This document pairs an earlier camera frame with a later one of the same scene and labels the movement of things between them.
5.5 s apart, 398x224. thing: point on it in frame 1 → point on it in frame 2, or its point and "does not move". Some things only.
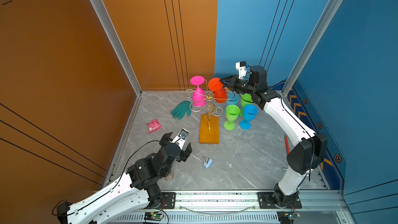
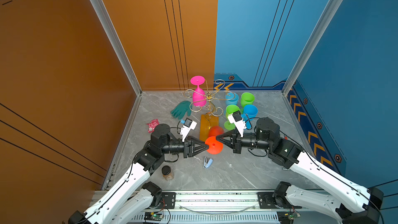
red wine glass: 220,94 → 215,147
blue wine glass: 250,112 does not move
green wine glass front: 232,111 does not move
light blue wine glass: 232,98 does not move
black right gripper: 232,85 → 229,134
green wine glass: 245,99 does not move
